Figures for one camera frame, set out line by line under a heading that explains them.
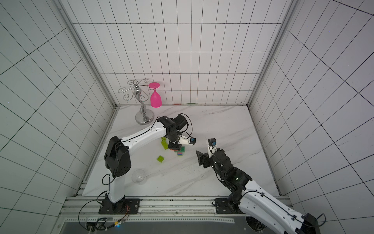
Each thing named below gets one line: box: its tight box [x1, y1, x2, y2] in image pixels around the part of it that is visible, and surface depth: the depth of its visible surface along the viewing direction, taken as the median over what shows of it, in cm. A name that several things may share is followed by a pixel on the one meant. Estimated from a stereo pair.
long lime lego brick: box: [160, 137, 169, 151], surface depth 97 cm
